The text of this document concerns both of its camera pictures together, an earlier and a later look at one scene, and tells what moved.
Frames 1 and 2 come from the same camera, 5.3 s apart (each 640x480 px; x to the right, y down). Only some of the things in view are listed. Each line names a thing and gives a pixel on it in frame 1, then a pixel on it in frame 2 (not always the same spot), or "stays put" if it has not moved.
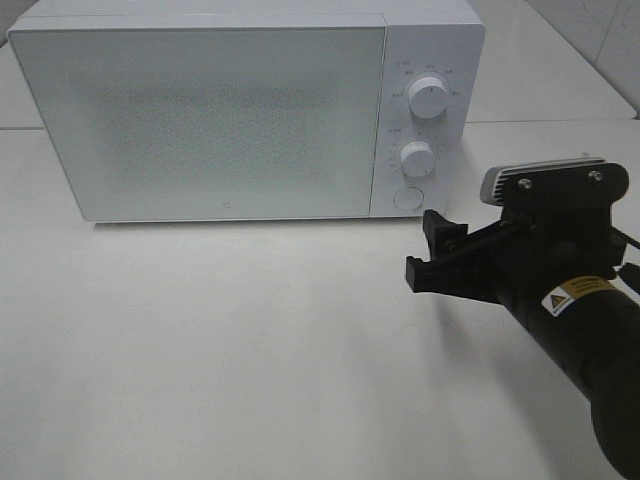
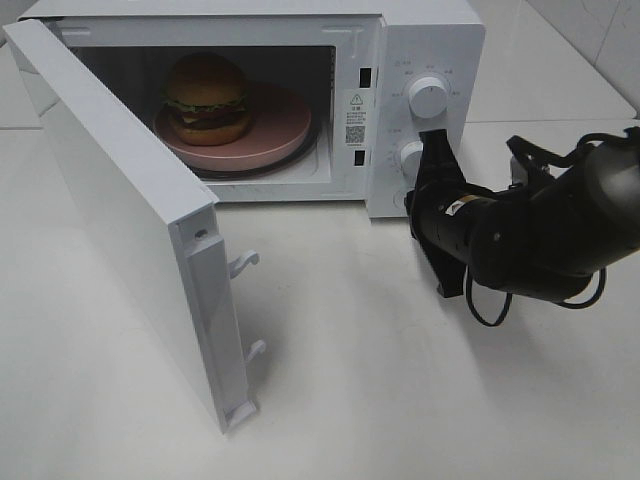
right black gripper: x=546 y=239 → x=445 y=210
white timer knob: x=416 y=159 stays put
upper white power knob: x=428 y=97 stays put
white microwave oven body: x=182 y=110 stays put
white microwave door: x=231 y=122 → x=168 y=222
